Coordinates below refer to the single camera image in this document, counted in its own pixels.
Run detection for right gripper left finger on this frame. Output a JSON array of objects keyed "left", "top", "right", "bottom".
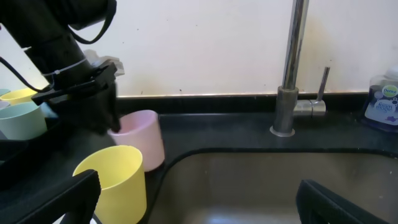
[{"left": 0, "top": 169, "right": 102, "bottom": 224}]

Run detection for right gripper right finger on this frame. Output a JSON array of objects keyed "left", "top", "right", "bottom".
[{"left": 295, "top": 179, "right": 390, "bottom": 224}]

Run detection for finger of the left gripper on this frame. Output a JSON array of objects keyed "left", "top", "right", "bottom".
[{"left": 104, "top": 102, "right": 122, "bottom": 135}]

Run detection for pink cup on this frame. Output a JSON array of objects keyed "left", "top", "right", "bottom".
[{"left": 107, "top": 109, "right": 166, "bottom": 173}]

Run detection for yellow cup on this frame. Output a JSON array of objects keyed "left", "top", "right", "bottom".
[
  {"left": 0, "top": 88, "right": 40, "bottom": 106},
  {"left": 72, "top": 144, "right": 147, "bottom": 224}
]

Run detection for steel sink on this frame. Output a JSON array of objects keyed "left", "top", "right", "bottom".
[{"left": 147, "top": 148, "right": 398, "bottom": 224}]

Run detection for blue soap bottle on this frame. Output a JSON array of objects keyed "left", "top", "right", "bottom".
[{"left": 360, "top": 64, "right": 398, "bottom": 133}]

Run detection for steel tap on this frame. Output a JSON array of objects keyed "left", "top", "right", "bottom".
[{"left": 269, "top": 0, "right": 331, "bottom": 138}]

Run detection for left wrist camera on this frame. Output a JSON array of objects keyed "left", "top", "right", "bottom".
[{"left": 83, "top": 49, "right": 126, "bottom": 77}]

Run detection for black cable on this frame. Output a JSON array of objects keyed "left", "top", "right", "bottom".
[{"left": 0, "top": 0, "right": 118, "bottom": 93}]

